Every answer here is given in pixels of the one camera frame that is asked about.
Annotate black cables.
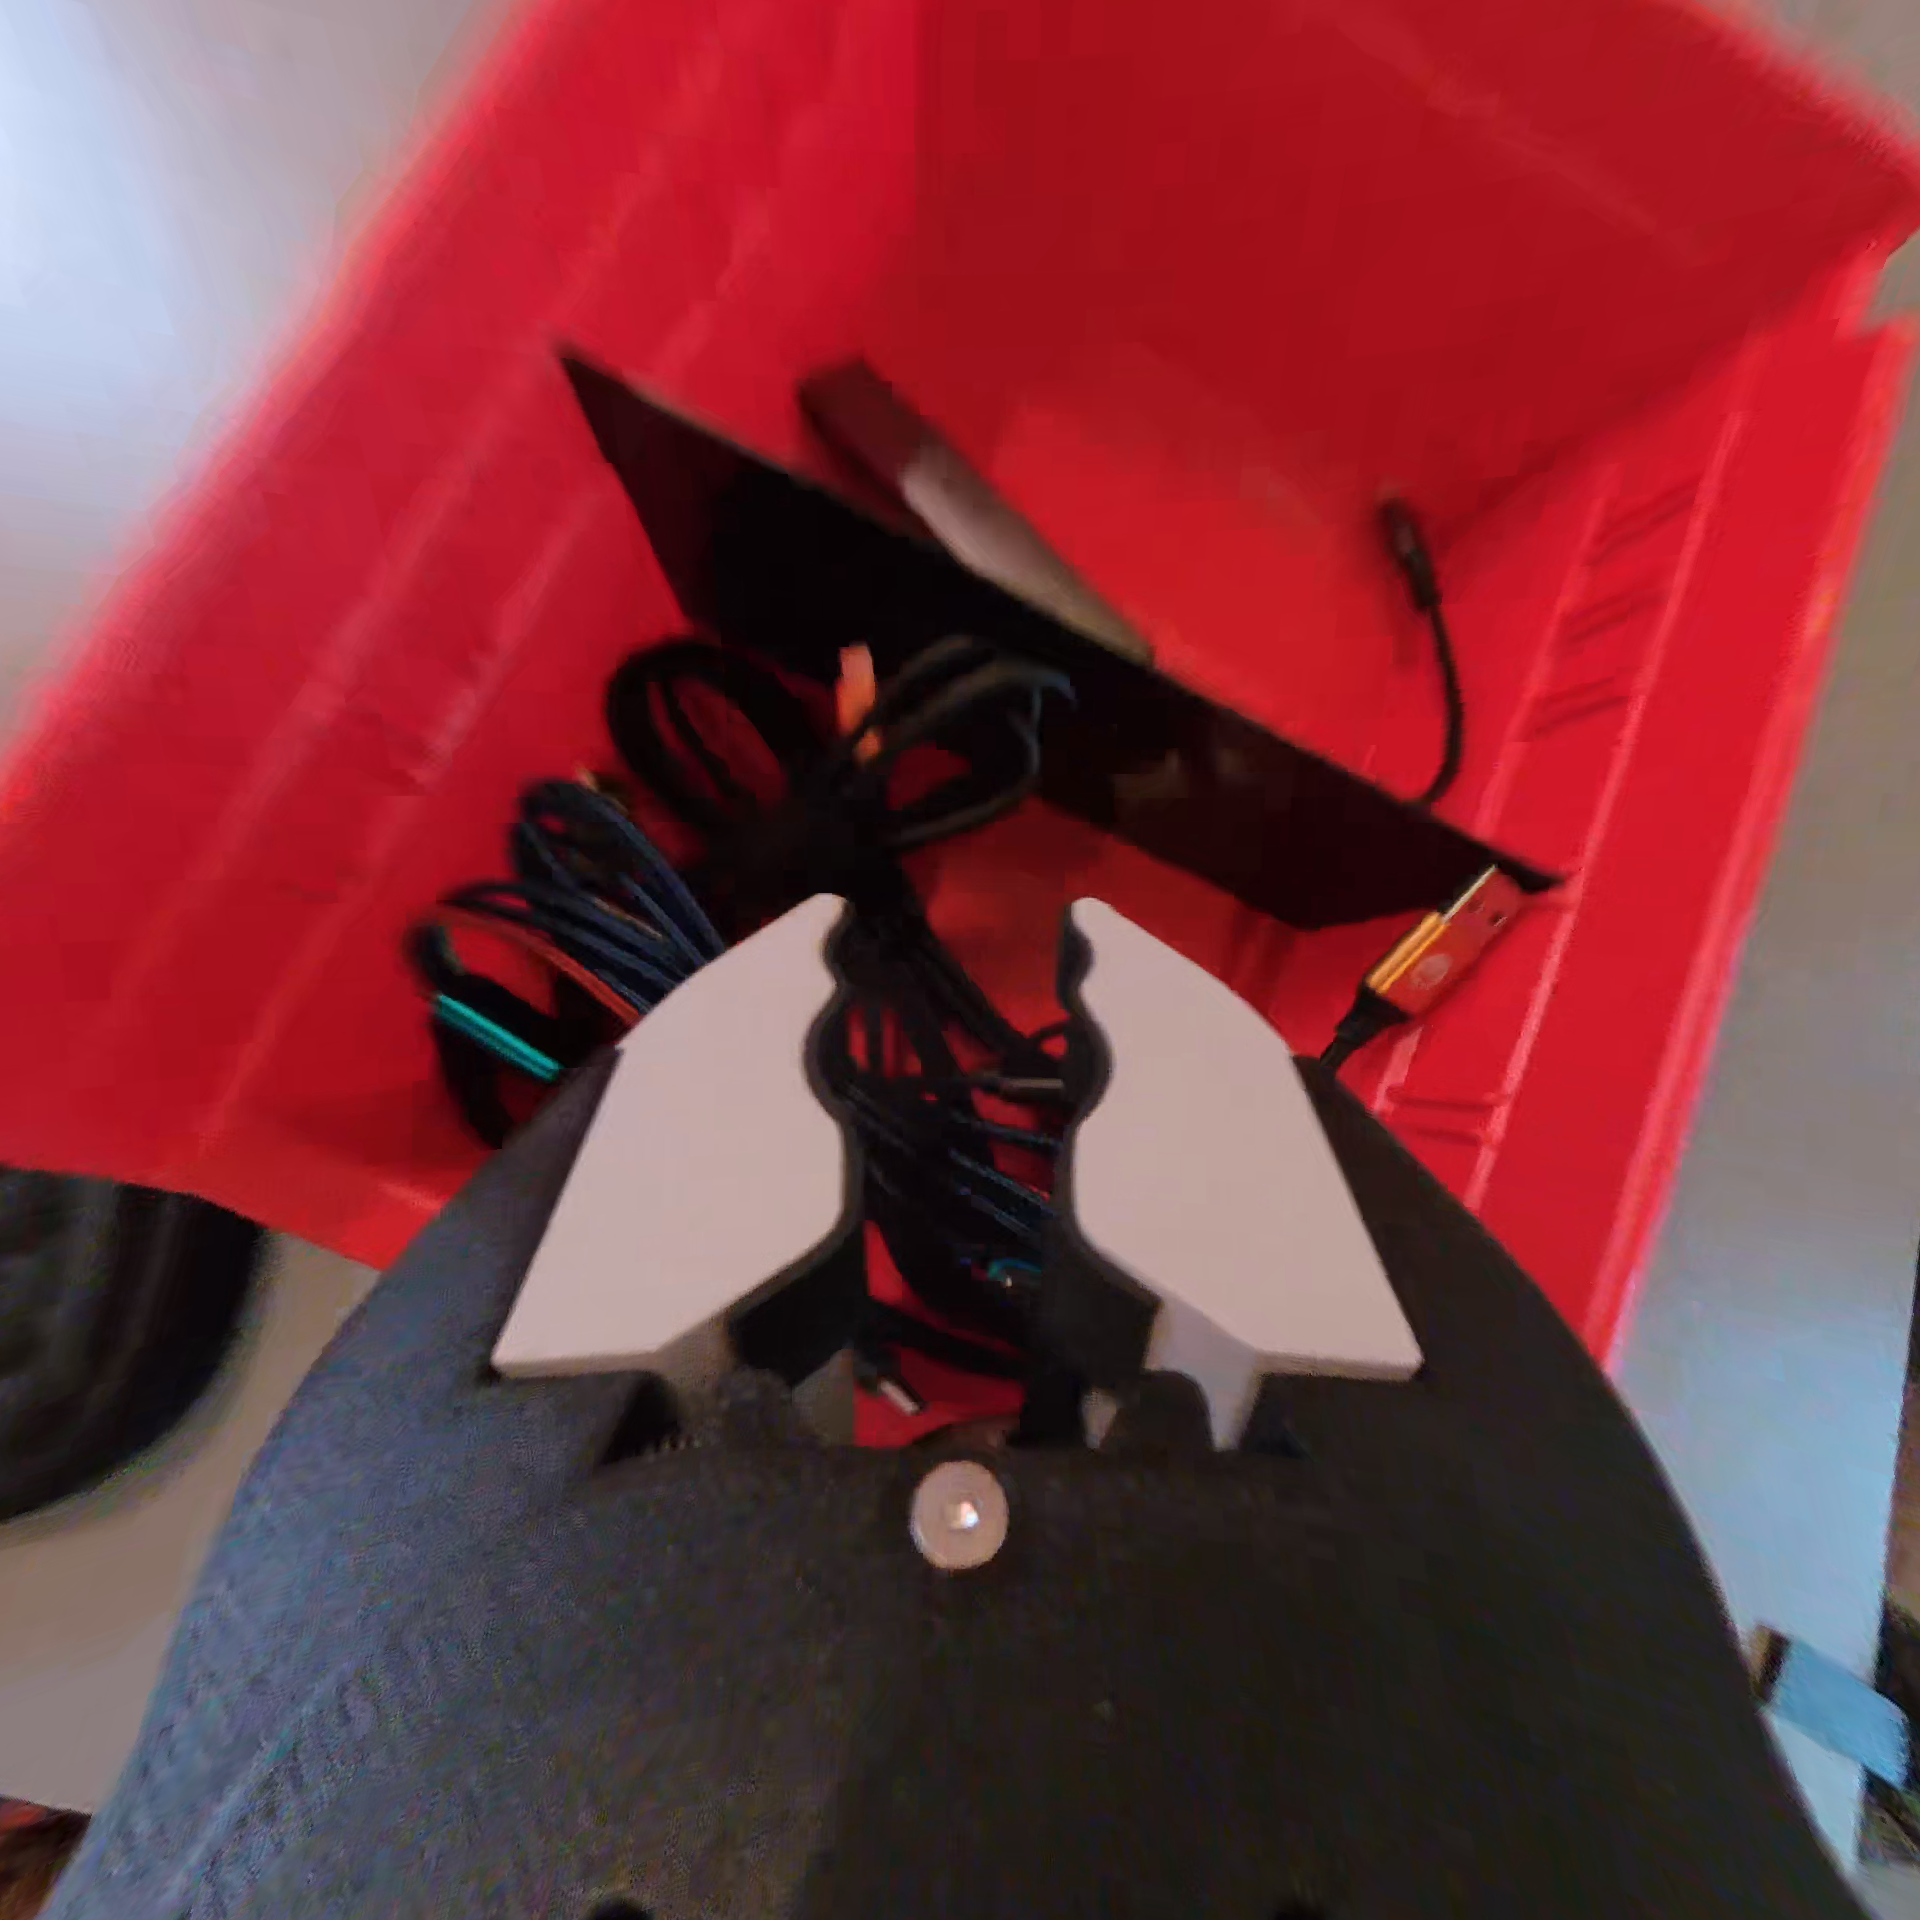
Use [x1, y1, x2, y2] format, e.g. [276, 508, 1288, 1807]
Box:
[609, 630, 1086, 1448]

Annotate red plastic bin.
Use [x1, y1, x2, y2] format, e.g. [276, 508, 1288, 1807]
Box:
[0, 0, 1920, 1369]

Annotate black cable with orange plug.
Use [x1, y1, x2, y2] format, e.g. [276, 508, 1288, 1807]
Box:
[1319, 861, 1527, 1074]

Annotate blue braided cable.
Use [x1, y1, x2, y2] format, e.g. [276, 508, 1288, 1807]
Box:
[404, 773, 723, 1150]

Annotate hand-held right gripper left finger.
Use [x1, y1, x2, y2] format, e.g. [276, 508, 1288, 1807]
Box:
[490, 892, 873, 1390]

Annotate black bin divider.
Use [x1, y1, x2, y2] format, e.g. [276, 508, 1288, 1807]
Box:
[559, 343, 1562, 934]

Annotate black honeycomb foam pad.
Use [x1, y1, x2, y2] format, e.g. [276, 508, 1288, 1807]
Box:
[0, 1170, 268, 1527]

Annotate black braided usb-c cable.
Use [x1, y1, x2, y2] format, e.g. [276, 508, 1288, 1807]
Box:
[1371, 495, 1470, 810]

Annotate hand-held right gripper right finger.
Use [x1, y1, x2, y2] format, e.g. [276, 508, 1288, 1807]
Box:
[1049, 896, 1424, 1450]

